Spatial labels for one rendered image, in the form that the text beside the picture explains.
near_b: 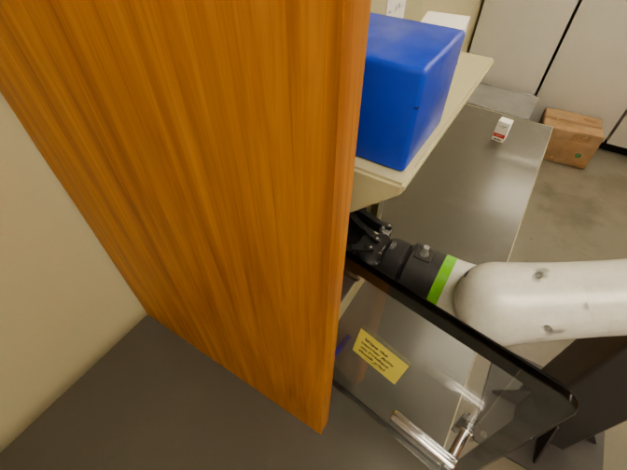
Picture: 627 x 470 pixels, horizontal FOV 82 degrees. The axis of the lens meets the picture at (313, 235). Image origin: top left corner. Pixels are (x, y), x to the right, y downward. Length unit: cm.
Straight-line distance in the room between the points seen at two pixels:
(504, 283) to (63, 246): 71
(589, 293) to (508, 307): 8
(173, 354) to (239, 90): 72
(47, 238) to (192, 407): 42
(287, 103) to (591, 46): 332
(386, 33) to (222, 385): 71
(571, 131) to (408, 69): 306
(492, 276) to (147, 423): 68
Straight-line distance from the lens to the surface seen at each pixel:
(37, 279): 80
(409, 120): 31
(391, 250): 63
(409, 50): 32
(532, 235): 271
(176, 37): 28
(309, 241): 29
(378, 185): 33
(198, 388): 85
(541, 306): 49
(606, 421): 171
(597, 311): 51
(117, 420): 89
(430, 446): 53
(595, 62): 353
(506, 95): 349
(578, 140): 336
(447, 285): 61
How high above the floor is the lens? 171
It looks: 48 degrees down
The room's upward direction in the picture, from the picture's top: straight up
